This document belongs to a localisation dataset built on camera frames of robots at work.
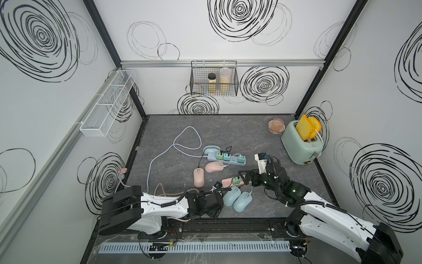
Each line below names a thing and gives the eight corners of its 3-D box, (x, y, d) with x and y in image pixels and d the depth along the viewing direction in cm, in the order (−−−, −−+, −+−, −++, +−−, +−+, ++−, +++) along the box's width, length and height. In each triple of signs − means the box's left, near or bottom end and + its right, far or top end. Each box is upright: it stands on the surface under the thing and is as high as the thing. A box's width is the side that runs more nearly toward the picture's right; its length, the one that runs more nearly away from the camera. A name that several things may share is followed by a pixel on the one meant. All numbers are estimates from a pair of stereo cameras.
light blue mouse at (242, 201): (238, 215, 80) (239, 213, 77) (230, 204, 83) (230, 203, 80) (253, 199, 84) (254, 197, 82) (245, 190, 87) (245, 188, 85)
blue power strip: (208, 159, 98) (207, 153, 92) (209, 155, 100) (209, 149, 94) (244, 166, 95) (246, 160, 90) (244, 161, 97) (246, 155, 92)
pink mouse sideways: (205, 172, 93) (205, 171, 91) (205, 163, 96) (205, 161, 95) (223, 172, 93) (224, 171, 91) (223, 163, 96) (223, 161, 95)
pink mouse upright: (192, 187, 88) (192, 185, 86) (194, 169, 95) (193, 167, 92) (204, 187, 88) (204, 185, 86) (205, 169, 95) (204, 167, 92)
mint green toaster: (288, 166, 96) (299, 151, 84) (278, 137, 110) (286, 120, 98) (313, 166, 96) (327, 151, 84) (300, 137, 110) (311, 120, 98)
